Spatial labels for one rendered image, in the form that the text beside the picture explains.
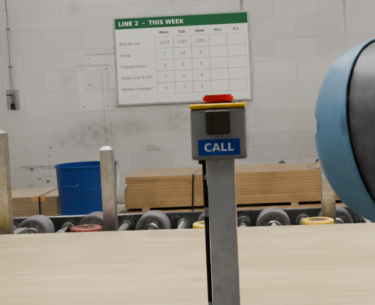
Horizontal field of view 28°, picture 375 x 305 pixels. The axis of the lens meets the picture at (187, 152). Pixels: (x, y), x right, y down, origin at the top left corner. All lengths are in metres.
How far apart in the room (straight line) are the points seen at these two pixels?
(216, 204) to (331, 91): 0.53
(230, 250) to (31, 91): 7.44
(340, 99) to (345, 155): 0.03
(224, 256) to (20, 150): 7.48
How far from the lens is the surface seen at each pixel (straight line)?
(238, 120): 0.94
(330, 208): 2.08
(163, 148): 8.14
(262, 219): 2.46
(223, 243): 0.98
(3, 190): 2.18
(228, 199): 0.97
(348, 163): 0.44
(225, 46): 8.08
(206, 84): 8.07
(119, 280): 1.42
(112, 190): 2.10
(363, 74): 0.44
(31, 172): 8.41
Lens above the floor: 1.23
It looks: 4 degrees down
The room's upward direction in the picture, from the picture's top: 3 degrees counter-clockwise
